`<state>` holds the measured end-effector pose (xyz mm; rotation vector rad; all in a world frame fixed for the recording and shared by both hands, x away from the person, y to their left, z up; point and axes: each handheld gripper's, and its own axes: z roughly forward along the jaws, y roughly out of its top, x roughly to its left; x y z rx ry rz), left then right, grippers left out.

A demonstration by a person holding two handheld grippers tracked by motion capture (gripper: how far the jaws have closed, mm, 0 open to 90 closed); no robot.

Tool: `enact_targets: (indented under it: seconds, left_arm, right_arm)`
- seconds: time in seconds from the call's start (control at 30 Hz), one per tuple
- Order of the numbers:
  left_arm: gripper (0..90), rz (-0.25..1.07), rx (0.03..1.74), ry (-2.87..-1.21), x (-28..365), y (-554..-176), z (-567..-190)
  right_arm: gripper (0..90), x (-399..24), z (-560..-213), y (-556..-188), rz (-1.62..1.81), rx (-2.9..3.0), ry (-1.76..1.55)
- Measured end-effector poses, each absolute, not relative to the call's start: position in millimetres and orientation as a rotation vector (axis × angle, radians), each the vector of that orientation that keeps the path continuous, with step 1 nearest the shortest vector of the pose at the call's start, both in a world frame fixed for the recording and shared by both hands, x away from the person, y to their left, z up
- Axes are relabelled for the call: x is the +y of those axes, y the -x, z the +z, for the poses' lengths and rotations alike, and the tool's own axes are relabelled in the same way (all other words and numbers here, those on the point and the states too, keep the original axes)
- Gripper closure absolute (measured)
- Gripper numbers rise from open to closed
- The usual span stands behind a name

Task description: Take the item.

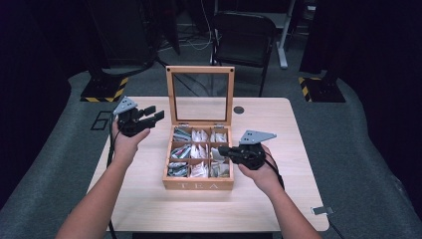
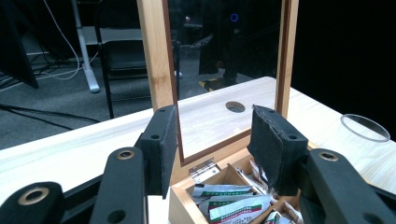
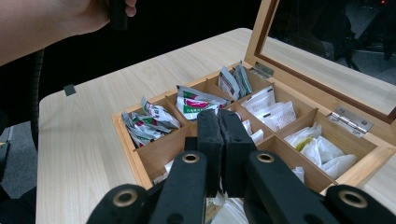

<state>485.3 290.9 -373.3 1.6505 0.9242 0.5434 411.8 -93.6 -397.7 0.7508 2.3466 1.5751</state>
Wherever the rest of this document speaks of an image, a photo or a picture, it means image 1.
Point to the grey tape strip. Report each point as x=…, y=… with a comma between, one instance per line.
x=322, y=210

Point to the white paper tea bag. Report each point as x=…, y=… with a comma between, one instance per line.
x=216, y=156

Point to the black folding chair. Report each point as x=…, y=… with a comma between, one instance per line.
x=244, y=36

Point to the person's left hand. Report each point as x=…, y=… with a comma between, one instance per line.
x=126, y=146

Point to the black yellow striped stand base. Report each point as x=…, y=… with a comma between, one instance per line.
x=101, y=89
x=323, y=90

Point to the white desk leg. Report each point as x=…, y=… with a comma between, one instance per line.
x=283, y=49

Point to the wooden tea box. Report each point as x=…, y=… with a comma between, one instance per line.
x=199, y=185

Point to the dark curtain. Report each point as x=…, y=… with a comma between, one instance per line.
x=381, y=66
x=33, y=83

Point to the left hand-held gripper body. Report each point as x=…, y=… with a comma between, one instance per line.
x=131, y=124

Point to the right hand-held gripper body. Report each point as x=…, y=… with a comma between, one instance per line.
x=250, y=156

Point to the assorted tea bags pile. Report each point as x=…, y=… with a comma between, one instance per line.
x=185, y=152

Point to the dark round table grommet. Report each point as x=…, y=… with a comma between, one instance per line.
x=238, y=110

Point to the black equipment stand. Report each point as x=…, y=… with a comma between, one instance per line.
x=122, y=33

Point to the person's right hand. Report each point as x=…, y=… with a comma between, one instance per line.
x=263, y=177

